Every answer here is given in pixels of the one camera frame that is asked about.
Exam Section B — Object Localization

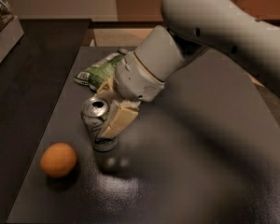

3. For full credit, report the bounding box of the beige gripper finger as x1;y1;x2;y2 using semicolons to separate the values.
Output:
94;77;121;102
98;100;139;139

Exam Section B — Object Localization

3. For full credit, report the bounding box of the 7up soda can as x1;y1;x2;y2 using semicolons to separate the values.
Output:
81;97;118;152

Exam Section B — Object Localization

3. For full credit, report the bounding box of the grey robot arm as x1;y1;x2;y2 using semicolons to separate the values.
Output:
97;0;280;139

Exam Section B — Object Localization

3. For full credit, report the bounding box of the green chip bag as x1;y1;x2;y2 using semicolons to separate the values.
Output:
74;49;127;91

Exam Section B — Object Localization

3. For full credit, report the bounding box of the orange fruit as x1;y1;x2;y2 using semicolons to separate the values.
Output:
40;143;77;178

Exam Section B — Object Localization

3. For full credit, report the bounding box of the grey snack display box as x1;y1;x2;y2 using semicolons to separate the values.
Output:
0;16;24;64

